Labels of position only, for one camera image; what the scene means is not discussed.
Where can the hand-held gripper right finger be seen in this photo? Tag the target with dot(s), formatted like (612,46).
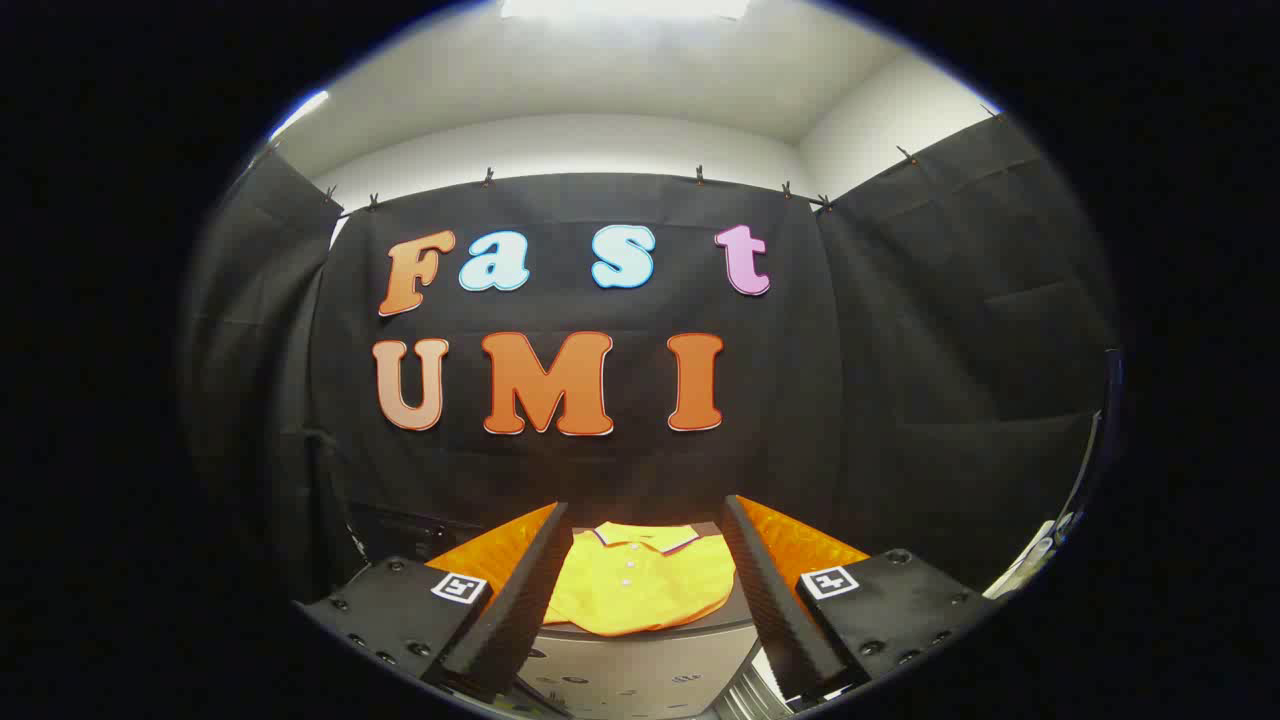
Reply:
(775,600)

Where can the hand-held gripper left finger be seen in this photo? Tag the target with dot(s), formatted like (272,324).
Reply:
(520,600)

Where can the yellow polo shirt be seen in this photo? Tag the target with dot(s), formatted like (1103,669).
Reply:
(640,590)

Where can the silver ribbed object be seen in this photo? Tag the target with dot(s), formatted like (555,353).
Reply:
(750,690)

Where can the black backdrop cloth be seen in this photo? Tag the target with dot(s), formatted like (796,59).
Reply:
(620,460)

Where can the white plastic object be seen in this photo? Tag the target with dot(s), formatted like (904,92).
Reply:
(1035,560)

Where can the plain black side cloth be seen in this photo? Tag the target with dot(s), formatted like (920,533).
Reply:
(250,350)
(950,350)

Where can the row of black clips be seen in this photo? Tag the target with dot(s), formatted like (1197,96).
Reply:
(488,179)

